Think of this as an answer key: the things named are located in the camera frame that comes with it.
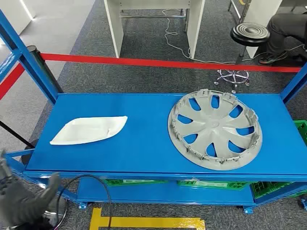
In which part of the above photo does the green plastic crate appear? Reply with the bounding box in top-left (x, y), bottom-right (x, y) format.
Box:
top-left (103, 179), bottom-right (169, 187)
top-left (250, 181), bottom-right (307, 201)
top-left (177, 180), bottom-right (250, 191)
top-left (293, 119), bottom-right (307, 146)

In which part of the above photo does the thin black pole stand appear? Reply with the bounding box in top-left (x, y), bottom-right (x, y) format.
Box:
top-left (0, 120), bottom-right (39, 166)

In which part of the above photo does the red barrier belt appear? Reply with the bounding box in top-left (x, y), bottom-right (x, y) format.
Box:
top-left (40, 53), bottom-right (302, 74)
top-left (0, 63), bottom-right (26, 101)

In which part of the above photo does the white open-frame desk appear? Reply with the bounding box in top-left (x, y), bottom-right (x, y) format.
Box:
top-left (104, 0), bottom-right (206, 60)

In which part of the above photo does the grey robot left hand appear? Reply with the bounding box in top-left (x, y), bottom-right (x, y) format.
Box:
top-left (0, 149), bottom-right (61, 228)

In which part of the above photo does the white floor cable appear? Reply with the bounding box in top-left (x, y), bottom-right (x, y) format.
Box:
top-left (162, 9), bottom-right (305, 65)

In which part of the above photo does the white display plinth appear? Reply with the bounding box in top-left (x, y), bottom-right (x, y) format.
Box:
top-left (0, 0), bottom-right (37, 46)

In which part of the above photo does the grey plastic wheel hubcap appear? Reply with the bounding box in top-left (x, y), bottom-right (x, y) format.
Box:
top-left (167, 89), bottom-right (263, 172)

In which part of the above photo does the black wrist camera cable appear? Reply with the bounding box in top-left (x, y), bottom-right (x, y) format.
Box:
top-left (54, 174), bottom-right (113, 230)

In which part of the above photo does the white plastic mirror cover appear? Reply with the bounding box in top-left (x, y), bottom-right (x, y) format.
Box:
top-left (50, 115), bottom-right (128, 146)

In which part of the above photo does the white desk side panel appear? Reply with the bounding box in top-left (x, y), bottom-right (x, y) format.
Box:
top-left (244, 0), bottom-right (284, 60)

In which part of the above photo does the black round stool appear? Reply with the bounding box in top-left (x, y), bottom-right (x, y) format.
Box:
top-left (214, 22), bottom-right (271, 94)

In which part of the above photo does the person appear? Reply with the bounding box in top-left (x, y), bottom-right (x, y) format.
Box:
top-left (259, 12), bottom-right (307, 66)

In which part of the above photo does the blue metal shelf rack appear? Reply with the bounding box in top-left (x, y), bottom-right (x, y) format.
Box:
top-left (0, 9), bottom-right (307, 214)

